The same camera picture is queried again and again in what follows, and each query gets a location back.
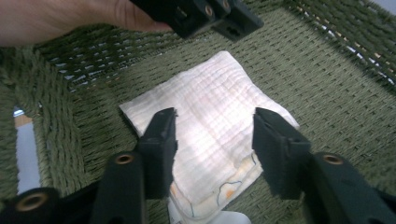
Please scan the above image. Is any green woven basket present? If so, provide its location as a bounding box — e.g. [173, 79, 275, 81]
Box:
[0, 0, 396, 224]

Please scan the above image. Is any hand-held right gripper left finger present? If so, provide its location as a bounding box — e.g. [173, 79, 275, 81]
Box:
[136, 106, 179, 201]

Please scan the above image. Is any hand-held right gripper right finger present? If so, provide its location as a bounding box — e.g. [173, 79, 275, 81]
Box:
[251, 106, 312, 201]

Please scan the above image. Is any cream egg print cloth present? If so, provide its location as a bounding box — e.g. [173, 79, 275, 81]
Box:
[119, 50, 301, 224]

